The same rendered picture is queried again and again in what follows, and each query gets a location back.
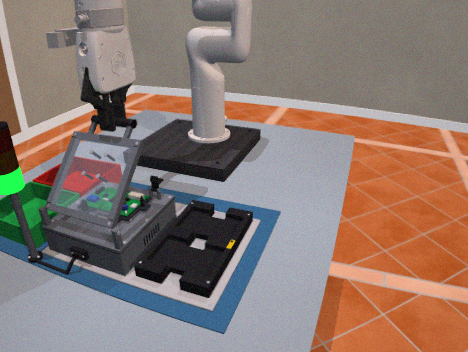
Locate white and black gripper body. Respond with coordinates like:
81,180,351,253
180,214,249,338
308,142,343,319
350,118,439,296
76,25,136,94

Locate red bin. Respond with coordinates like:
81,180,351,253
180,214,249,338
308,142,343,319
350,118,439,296
32,163,61,186

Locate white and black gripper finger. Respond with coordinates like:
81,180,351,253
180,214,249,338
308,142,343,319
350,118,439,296
109,84,132,118
81,67,116,132

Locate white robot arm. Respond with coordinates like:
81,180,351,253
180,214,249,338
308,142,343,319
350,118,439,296
46,0,252,143

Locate green bin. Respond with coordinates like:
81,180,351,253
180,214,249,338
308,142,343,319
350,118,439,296
0,181,51,248

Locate green circuit board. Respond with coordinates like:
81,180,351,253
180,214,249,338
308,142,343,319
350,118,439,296
120,191,149,217

